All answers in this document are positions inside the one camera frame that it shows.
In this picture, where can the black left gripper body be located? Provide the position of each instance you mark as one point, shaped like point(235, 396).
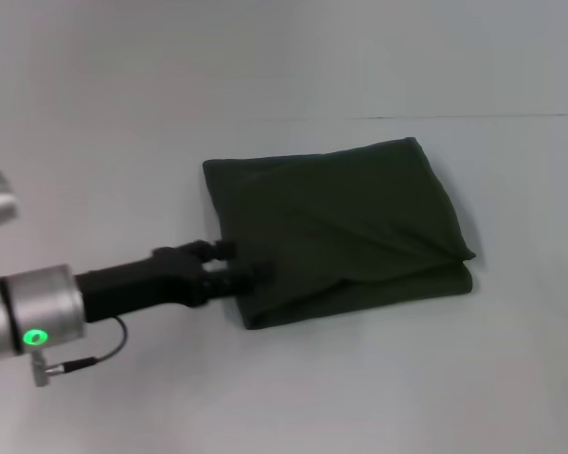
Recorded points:
point(137, 286)

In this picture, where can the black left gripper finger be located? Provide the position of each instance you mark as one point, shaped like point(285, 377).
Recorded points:
point(218, 250)
point(236, 281)

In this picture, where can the dark green FREE print t-shirt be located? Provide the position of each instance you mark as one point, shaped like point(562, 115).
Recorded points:
point(350, 227)

